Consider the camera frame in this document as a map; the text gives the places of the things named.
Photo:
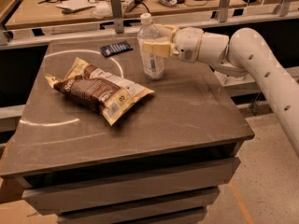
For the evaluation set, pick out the white paper sheets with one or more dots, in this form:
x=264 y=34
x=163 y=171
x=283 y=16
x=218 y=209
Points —
x=75 y=4

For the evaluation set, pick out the metal frame rail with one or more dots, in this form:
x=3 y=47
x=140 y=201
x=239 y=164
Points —
x=230 y=12

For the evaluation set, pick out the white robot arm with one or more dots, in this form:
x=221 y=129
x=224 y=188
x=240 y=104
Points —
x=244 y=52

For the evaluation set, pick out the clear plastic bottle blue label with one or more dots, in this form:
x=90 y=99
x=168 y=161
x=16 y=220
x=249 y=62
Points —
x=153 y=65

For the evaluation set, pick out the brown chip bag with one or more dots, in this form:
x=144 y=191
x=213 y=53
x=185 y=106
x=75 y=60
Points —
x=101 y=91

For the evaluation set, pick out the wooden workbench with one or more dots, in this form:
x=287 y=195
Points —
x=42 y=13

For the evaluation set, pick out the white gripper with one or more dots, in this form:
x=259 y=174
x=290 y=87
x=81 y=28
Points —
x=189 y=45

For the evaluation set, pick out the grey drawer cabinet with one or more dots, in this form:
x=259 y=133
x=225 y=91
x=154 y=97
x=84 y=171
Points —
x=174 y=188

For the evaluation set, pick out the dark blue flat packet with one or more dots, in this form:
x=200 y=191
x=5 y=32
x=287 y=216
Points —
x=116 y=48

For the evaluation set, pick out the left small sanitizer bottle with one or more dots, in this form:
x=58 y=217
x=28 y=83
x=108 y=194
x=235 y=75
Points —
x=221 y=77

